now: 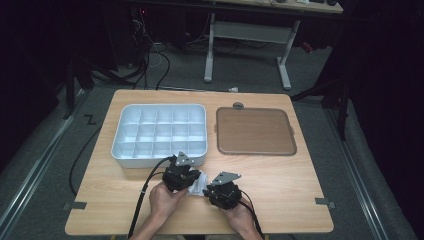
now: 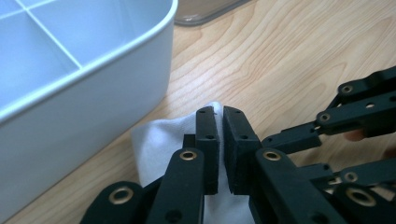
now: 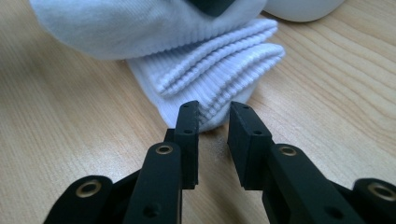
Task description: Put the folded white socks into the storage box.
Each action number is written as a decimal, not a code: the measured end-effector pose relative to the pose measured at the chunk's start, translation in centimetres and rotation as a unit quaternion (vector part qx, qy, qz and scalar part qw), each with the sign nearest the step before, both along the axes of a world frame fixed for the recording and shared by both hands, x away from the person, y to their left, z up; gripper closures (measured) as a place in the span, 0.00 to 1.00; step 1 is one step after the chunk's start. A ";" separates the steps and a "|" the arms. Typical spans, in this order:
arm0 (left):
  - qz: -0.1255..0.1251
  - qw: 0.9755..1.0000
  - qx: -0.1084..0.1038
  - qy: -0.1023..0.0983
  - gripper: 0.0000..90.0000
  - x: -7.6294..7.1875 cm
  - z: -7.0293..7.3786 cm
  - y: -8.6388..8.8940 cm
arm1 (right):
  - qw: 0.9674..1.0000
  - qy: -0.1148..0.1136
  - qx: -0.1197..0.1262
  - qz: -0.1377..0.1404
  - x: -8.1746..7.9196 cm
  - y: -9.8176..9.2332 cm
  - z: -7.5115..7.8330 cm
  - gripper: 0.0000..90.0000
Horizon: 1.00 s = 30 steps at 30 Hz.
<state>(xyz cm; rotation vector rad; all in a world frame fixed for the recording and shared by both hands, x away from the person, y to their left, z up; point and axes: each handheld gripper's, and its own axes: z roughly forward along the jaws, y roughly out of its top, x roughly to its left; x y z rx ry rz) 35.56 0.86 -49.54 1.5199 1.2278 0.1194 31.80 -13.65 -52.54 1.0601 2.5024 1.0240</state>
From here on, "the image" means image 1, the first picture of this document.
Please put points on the person's left hand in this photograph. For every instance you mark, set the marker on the person's left hand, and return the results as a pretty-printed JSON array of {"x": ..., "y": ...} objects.
[{"x": 163, "y": 203}]

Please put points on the metal floor rail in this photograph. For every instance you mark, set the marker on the metal floor rail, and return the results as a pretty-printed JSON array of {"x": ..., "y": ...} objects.
[
  {"x": 33, "y": 166},
  {"x": 356, "y": 173}
]

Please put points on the white-legged wooden desk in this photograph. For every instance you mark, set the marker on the white-legged wooden desk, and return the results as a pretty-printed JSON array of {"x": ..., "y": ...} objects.
[{"x": 250, "y": 31}]

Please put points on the black metal stand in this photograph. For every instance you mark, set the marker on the black metal stand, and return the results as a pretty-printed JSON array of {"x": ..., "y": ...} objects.
[{"x": 336, "y": 100}]

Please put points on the gray tape piece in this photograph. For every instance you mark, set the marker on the gray tape piece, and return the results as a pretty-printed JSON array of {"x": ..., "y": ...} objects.
[
  {"x": 325, "y": 202},
  {"x": 75, "y": 205}
]

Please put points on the person's right hand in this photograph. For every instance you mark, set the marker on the person's right hand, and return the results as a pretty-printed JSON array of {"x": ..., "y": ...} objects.
[{"x": 238, "y": 216}]

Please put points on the small white packet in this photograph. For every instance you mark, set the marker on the small white packet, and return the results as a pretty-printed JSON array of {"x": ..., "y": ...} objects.
[{"x": 200, "y": 185}]

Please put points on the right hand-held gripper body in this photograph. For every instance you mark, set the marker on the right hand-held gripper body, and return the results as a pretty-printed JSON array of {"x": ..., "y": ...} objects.
[{"x": 225, "y": 196}]

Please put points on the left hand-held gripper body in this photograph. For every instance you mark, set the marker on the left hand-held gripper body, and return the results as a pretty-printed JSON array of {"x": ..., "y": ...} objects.
[{"x": 176, "y": 176}]

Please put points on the small white floor object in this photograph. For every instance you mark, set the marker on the small white floor object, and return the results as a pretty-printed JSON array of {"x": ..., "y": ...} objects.
[{"x": 233, "y": 89}]

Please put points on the brown square tray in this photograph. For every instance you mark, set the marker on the brown square tray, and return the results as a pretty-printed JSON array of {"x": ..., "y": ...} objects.
[{"x": 255, "y": 130}]

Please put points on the white compartment organizer box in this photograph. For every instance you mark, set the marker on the white compartment organizer box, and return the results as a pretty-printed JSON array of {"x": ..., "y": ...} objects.
[{"x": 160, "y": 133}]

